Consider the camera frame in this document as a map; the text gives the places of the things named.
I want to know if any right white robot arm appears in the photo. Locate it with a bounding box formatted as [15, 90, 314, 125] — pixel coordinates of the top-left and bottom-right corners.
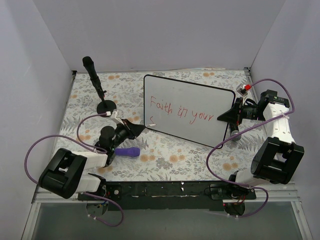
[217, 89, 305, 199]

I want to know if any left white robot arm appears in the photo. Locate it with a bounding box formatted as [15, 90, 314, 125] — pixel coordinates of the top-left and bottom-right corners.
[38, 119, 146, 200]

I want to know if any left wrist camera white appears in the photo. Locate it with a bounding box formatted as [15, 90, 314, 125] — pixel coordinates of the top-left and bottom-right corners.
[106, 109, 124, 125]

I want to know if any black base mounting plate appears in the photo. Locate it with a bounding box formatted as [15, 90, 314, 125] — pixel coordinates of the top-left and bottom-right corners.
[77, 181, 257, 213]

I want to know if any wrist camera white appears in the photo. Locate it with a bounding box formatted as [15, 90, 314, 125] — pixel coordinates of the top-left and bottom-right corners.
[106, 109, 124, 125]
[236, 84, 252, 98]

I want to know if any floral patterned table mat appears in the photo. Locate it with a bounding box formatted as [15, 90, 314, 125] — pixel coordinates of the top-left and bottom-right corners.
[55, 72, 267, 181]

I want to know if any black microphone on stand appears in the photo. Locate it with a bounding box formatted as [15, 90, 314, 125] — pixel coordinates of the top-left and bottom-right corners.
[82, 56, 105, 100]

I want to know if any black round microphone stand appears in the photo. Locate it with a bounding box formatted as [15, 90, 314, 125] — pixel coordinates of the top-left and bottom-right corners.
[96, 90, 117, 118]

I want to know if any black silver microphone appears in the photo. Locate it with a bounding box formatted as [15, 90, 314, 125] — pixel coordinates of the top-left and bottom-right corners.
[229, 124, 242, 142]

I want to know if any white whiteboard black frame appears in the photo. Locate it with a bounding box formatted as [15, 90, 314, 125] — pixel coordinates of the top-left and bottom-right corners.
[143, 74, 236, 148]

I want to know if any purple foam microphone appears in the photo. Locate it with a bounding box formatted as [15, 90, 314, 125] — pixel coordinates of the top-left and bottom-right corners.
[115, 147, 141, 158]

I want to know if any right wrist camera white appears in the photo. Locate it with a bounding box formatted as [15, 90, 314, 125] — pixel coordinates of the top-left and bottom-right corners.
[236, 84, 252, 98]

